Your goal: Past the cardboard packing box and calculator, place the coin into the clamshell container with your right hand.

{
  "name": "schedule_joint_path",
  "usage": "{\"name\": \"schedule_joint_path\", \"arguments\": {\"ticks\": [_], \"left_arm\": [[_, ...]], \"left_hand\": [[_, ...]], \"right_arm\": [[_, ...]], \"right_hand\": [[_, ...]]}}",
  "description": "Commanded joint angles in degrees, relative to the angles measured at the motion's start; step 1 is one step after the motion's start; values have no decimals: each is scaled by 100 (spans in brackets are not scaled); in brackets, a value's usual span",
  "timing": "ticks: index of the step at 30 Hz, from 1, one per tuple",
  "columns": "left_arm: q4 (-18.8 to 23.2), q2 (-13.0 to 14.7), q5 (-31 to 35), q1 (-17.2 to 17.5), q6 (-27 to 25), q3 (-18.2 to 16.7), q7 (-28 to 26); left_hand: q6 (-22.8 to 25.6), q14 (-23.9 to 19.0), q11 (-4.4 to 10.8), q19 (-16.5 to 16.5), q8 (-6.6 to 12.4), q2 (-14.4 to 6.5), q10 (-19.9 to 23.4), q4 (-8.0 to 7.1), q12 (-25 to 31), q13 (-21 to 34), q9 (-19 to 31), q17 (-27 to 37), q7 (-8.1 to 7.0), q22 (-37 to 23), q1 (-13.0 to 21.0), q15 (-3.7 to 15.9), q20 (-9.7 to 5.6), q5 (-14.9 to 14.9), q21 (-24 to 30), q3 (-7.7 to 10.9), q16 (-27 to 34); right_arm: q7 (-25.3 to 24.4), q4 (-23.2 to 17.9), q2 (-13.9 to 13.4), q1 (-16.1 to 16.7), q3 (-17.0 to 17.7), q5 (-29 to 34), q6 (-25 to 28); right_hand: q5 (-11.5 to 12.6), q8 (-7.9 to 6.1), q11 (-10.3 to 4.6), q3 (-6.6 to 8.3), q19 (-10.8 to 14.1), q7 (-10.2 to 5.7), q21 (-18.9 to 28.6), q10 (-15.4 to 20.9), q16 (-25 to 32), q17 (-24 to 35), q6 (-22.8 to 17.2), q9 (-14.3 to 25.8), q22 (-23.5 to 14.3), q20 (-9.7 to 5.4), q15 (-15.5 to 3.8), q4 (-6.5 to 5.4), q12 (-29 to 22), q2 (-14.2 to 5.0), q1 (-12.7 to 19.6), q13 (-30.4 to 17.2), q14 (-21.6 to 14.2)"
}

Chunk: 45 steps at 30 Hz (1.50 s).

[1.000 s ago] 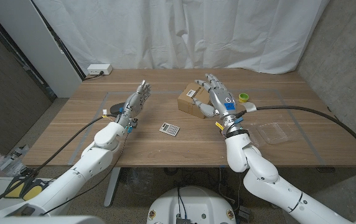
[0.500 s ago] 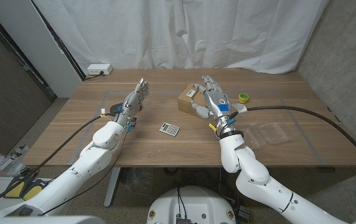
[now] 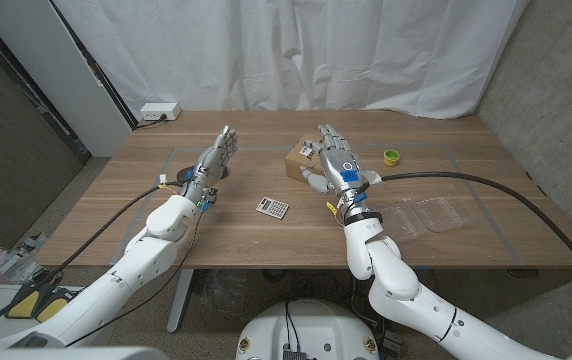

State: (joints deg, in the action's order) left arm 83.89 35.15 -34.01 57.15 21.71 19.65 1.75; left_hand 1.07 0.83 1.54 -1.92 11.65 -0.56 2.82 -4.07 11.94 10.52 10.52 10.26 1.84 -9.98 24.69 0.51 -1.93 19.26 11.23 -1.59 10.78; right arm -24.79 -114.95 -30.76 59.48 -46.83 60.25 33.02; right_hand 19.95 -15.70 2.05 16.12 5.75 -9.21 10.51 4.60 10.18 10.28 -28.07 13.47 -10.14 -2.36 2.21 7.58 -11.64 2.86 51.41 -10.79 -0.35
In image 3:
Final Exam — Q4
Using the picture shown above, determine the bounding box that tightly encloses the pile of packaged parts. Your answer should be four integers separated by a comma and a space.
0, 232, 50, 284

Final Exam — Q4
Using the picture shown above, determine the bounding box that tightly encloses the clear plastic clamshell container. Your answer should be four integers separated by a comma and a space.
373, 195, 472, 239

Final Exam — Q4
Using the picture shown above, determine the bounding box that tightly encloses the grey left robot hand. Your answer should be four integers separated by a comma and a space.
183, 124, 240, 202

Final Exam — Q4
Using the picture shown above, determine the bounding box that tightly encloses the white power strip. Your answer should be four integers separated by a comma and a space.
139, 102, 182, 122

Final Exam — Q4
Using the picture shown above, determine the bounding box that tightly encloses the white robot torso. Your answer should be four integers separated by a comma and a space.
235, 298, 381, 360

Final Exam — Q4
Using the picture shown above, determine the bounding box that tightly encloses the brown cardboard packing box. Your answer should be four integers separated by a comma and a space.
284, 132, 328, 184

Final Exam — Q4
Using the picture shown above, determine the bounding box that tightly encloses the small black floor box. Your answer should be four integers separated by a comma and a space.
381, 329, 405, 359

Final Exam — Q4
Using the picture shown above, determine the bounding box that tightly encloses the white tall cabinet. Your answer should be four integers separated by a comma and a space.
0, 0, 133, 158

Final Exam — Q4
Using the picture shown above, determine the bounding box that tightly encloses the white cloth curtain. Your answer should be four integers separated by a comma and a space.
53, 0, 532, 120

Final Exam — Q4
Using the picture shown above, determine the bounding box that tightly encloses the grey metal table leg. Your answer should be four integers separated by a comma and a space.
166, 268, 195, 334

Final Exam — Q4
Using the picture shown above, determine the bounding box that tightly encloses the clear plastic bag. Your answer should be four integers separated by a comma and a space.
200, 269, 247, 317

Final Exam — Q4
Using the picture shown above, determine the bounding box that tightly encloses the white pocket calculator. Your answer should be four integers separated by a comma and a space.
255, 196, 290, 221

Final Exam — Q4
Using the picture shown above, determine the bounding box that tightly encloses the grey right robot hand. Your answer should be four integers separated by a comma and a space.
299, 123, 382, 197

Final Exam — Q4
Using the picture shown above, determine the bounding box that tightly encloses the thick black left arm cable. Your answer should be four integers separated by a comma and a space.
0, 180, 187, 342

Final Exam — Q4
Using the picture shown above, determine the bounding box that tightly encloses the black floor cable bundle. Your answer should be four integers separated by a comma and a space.
263, 269, 367, 321

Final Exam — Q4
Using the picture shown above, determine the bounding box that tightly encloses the yellow black foot pedal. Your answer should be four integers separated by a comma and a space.
5, 287, 42, 320
35, 297, 75, 324

